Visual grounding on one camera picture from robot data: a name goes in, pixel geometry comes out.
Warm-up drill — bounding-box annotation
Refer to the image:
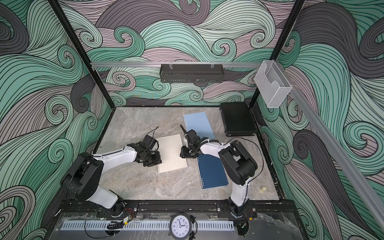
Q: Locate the clear acrylic wall holder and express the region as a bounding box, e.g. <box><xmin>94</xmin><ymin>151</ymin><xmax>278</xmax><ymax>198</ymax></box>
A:
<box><xmin>254</xmin><ymin>60</ymin><xmax>292</xmax><ymax>109</ymax></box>

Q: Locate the aluminium rail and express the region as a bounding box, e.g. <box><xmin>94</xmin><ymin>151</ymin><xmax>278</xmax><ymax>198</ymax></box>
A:
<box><xmin>277</xmin><ymin>63</ymin><xmax>384</xmax><ymax>229</ymax></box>
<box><xmin>90</xmin><ymin>61</ymin><xmax>262</xmax><ymax>69</ymax></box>

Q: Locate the round white clock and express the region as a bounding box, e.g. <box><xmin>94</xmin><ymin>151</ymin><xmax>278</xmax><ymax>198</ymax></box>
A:
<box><xmin>169</xmin><ymin>213</ymin><xmax>192</xmax><ymax>240</ymax></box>

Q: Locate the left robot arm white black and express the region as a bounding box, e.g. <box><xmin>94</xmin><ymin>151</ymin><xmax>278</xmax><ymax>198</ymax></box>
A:
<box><xmin>61</xmin><ymin>135</ymin><xmax>162</xmax><ymax>213</ymax></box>

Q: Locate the white slotted cable duct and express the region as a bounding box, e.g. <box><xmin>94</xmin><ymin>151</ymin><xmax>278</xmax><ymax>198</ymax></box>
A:
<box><xmin>60</xmin><ymin>220</ymin><xmax>235</xmax><ymax>232</ymax></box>

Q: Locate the aluminium rail back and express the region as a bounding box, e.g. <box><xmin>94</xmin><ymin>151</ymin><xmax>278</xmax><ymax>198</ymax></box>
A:
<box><xmin>90</xmin><ymin>61</ymin><xmax>262</xmax><ymax>69</ymax></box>

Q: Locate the cream lined spiral notebook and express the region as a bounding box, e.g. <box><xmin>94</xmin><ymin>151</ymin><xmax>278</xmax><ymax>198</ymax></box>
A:
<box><xmin>157</xmin><ymin>134</ymin><xmax>188</xmax><ymax>174</ymax></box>

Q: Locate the black hard case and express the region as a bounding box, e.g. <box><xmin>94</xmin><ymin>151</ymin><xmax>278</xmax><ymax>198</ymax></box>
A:
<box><xmin>220</xmin><ymin>102</ymin><xmax>257</xmax><ymax>137</ymax></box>

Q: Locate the black wall tray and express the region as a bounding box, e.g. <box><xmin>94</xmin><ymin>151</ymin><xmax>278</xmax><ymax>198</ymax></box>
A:
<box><xmin>160</xmin><ymin>65</ymin><xmax>224</xmax><ymax>83</ymax></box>

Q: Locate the small yellowish object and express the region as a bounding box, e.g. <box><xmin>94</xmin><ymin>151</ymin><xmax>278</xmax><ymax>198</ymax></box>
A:
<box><xmin>259</xmin><ymin>186</ymin><xmax>267</xmax><ymax>193</ymax></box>

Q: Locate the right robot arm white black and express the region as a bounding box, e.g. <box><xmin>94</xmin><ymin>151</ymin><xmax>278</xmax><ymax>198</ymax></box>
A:
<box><xmin>180</xmin><ymin>125</ymin><xmax>258</xmax><ymax>216</ymax></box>

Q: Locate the dark blue spiral notebook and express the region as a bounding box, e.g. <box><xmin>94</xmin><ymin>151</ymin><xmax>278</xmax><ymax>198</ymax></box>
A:
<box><xmin>197</xmin><ymin>154</ymin><xmax>229</xmax><ymax>189</ymax></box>

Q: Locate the light blue spiral notebook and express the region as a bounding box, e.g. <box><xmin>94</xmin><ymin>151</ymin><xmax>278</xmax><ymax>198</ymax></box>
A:
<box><xmin>183</xmin><ymin>112</ymin><xmax>215</xmax><ymax>140</ymax></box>

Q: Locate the aluminium rail right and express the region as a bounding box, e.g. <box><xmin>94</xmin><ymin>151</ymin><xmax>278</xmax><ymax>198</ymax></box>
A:
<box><xmin>277</xmin><ymin>63</ymin><xmax>384</xmax><ymax>229</ymax></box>

